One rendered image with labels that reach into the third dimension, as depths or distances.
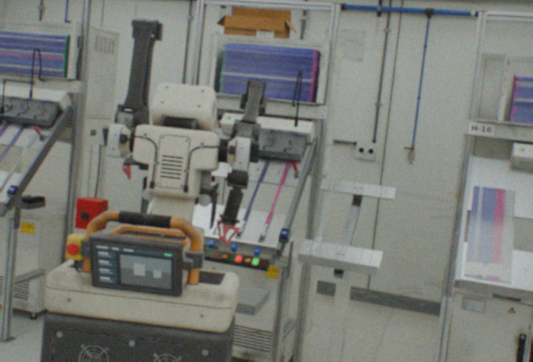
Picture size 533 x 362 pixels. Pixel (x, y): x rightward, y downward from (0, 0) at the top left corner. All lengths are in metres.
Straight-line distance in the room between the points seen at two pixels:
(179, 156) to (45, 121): 1.73
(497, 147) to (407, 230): 1.56
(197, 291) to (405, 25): 3.27
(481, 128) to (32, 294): 2.57
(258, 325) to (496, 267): 1.21
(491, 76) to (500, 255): 0.95
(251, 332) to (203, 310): 1.52
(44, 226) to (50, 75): 0.86
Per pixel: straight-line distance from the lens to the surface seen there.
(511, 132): 3.21
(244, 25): 3.76
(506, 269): 2.85
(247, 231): 2.97
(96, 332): 1.95
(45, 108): 3.84
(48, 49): 3.93
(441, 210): 4.72
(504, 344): 3.19
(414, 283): 4.82
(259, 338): 3.35
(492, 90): 3.37
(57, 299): 1.96
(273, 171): 3.19
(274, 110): 3.34
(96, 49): 4.07
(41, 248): 3.83
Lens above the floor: 1.33
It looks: 5 degrees down
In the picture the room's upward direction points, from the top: 6 degrees clockwise
